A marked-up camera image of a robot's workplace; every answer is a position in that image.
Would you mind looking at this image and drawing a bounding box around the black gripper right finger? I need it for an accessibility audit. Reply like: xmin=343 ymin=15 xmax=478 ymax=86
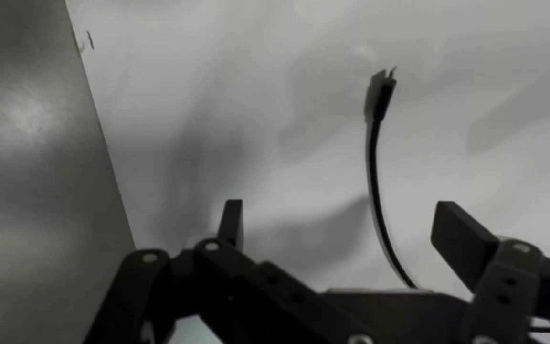
xmin=430 ymin=199 xmax=550 ymax=344

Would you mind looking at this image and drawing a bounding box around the white whiteboard sheet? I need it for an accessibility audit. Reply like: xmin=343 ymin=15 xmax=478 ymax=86
xmin=64 ymin=0 xmax=550 ymax=344

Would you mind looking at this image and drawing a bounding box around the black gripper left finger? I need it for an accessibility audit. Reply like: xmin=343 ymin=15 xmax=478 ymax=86
xmin=83 ymin=197 xmax=367 ymax=344

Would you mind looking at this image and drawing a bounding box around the black cable white plug charger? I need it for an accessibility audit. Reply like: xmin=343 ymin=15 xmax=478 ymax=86
xmin=364 ymin=65 xmax=421 ymax=291

